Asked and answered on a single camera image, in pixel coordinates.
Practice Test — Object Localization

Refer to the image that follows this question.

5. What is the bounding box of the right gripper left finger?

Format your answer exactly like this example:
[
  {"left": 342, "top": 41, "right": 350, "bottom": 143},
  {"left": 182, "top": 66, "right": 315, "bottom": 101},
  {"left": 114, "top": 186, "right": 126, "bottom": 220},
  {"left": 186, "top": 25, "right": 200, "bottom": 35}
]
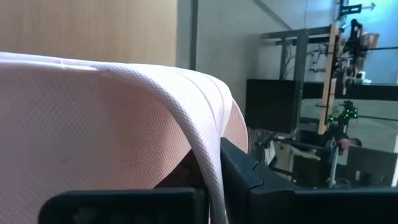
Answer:
[{"left": 39, "top": 187, "right": 208, "bottom": 224}]

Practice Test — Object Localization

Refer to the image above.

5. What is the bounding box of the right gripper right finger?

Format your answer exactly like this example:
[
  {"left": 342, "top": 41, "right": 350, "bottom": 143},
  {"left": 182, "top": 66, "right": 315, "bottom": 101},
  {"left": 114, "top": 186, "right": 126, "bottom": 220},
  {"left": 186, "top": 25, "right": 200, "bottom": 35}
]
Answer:
[{"left": 220, "top": 136, "right": 398, "bottom": 224}]

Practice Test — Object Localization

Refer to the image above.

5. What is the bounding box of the pink slide sandal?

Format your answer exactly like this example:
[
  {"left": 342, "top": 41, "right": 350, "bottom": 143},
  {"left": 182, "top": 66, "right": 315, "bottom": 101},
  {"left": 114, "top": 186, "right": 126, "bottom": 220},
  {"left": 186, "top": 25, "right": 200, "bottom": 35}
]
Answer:
[{"left": 0, "top": 51, "right": 249, "bottom": 224}]

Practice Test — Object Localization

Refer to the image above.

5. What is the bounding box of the black monitor screen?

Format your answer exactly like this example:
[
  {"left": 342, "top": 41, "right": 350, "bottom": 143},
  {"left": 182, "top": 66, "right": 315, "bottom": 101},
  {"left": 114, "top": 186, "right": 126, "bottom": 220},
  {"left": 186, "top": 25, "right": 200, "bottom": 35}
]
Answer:
[{"left": 244, "top": 79, "right": 301, "bottom": 134}]

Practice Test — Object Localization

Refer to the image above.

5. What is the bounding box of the person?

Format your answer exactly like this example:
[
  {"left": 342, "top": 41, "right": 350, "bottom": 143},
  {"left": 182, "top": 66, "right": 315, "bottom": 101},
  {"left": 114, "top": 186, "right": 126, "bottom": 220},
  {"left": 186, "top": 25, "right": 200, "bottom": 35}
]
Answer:
[{"left": 337, "top": 136, "right": 363, "bottom": 156}]

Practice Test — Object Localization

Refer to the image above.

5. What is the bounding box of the dark monitor back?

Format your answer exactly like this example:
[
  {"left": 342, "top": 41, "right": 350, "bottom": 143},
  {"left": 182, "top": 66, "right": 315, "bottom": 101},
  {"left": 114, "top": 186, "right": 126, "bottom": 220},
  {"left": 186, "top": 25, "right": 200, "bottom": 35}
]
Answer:
[{"left": 345, "top": 145, "right": 398, "bottom": 189}]

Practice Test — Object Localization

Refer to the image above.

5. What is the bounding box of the black metal bar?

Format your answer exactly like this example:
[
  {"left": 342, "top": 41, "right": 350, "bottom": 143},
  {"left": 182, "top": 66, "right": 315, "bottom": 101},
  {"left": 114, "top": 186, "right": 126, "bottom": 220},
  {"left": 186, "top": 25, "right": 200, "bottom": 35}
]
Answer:
[{"left": 189, "top": 0, "right": 199, "bottom": 71}]

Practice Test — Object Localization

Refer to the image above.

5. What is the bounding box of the background wooden table black frame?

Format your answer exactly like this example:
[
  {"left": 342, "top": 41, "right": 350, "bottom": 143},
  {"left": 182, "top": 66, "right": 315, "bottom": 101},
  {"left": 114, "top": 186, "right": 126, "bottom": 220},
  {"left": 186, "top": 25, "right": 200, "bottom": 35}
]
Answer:
[{"left": 261, "top": 24, "right": 341, "bottom": 144}]

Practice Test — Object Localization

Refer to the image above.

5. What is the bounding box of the black mount bracket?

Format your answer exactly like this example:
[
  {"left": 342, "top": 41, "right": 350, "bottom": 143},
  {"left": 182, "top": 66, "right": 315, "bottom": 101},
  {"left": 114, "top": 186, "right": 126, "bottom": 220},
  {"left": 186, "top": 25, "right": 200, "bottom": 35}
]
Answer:
[{"left": 338, "top": 0, "right": 377, "bottom": 18}]

